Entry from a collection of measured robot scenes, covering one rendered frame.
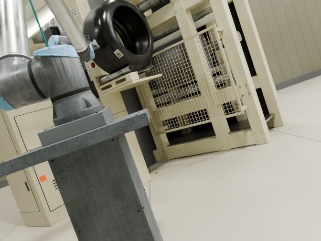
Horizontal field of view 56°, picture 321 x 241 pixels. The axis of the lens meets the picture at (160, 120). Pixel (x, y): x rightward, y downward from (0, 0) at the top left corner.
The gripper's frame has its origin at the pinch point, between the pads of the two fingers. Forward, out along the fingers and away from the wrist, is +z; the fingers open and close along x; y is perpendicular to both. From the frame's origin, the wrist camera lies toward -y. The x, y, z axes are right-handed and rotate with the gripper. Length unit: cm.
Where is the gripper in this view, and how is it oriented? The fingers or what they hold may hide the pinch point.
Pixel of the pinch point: (98, 48)
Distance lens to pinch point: 223.4
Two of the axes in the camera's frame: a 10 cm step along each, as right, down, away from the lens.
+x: -7.5, 2.1, 6.3
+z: 6.1, -1.5, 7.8
